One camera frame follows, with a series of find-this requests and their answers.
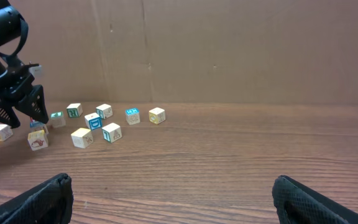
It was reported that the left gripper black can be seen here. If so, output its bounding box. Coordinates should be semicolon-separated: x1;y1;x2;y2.
0;63;49;128

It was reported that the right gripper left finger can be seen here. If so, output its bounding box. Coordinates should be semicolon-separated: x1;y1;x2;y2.
0;173;73;224

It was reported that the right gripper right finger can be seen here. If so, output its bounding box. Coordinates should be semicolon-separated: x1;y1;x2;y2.
272;175;358;224

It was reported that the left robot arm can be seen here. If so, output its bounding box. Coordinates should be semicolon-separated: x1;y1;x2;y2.
0;0;48;128

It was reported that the blue X block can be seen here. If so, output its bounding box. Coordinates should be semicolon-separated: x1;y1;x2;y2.
30;120;48;134

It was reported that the green number four block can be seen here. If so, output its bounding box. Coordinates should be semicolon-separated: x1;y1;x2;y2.
50;111;66;128

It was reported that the block with green letter side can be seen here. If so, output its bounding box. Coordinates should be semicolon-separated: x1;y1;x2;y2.
67;103;83;118

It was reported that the cream block blue side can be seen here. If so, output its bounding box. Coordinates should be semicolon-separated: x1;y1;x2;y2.
85;113;102;130

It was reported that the cream block teal side top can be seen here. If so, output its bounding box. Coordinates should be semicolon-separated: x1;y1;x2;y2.
96;104;113;119

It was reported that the cream block teal side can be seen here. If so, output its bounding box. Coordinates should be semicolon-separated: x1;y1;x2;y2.
102;123;122;143
96;104;113;119

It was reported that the cream block teal side lower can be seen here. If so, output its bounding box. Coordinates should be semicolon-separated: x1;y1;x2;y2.
102;123;122;143

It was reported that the blue top block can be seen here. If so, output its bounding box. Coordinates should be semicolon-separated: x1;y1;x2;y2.
125;108;140;125

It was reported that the cream block yellow side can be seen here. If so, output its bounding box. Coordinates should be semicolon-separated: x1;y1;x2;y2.
149;107;166;124

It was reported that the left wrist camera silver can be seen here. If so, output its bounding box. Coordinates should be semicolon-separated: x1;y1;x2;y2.
29;64;44;78

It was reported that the cardboard wall panel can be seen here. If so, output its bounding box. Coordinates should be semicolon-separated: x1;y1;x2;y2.
12;0;358;104

